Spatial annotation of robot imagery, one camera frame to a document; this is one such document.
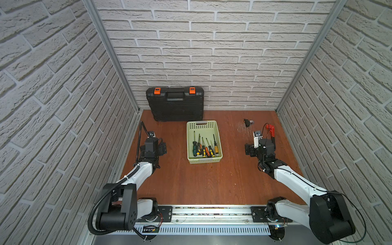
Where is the green black screwdriver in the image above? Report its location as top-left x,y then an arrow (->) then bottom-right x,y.
193,131 -> 198,157

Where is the yellow handle black screwdriver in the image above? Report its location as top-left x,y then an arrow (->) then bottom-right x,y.
213,134 -> 219,156

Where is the black yellow short screwdriver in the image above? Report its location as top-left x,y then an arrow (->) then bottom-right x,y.
201,138 -> 207,158

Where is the black yellow slanted screwdriver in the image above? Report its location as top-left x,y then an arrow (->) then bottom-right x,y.
202,137 -> 210,158

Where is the black yellow button screwdriver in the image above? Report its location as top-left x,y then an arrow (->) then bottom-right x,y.
206,138 -> 215,157

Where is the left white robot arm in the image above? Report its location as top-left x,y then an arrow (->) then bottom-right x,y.
87,131 -> 167,235

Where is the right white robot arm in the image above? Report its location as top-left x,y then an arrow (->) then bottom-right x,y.
245,131 -> 356,244

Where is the light green plastic bin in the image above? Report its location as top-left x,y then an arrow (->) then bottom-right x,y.
186,120 -> 223,164

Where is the red pipe wrench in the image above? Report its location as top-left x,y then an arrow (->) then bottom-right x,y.
265,124 -> 276,145

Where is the small black metal part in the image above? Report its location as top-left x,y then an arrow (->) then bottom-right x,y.
244,119 -> 254,128

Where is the black plastic tool case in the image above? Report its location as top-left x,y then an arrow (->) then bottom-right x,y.
146,86 -> 205,122

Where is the left black corrugated cable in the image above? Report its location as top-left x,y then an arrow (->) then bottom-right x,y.
87,120 -> 154,241

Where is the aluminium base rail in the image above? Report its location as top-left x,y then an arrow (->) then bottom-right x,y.
78,203 -> 347,245

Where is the right thin black cable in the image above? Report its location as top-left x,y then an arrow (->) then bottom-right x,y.
284,166 -> 367,244

